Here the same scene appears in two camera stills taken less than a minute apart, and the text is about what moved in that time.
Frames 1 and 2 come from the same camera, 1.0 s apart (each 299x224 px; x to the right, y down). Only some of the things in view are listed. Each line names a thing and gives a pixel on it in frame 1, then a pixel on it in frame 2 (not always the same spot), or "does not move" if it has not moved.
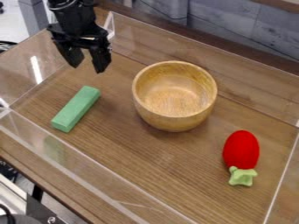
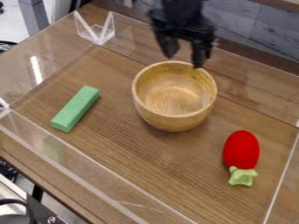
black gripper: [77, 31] -> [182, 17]
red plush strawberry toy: [240, 155] does not move
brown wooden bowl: [174, 93] does not move
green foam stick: [75, 108] does not move
